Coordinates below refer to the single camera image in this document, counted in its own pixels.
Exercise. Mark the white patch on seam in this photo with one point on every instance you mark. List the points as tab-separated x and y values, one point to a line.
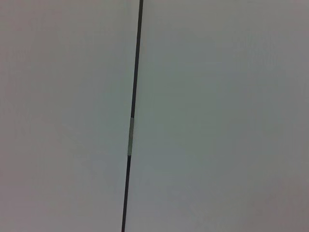
130	136

